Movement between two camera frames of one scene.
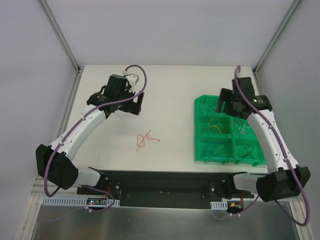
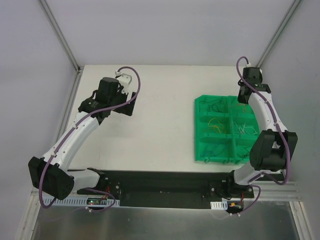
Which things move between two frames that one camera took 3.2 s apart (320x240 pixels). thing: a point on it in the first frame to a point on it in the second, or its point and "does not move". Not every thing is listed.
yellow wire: (208, 123) does not move
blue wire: (213, 150) does not move
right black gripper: (222, 99) to (243, 96)
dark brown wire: (253, 148) does not move
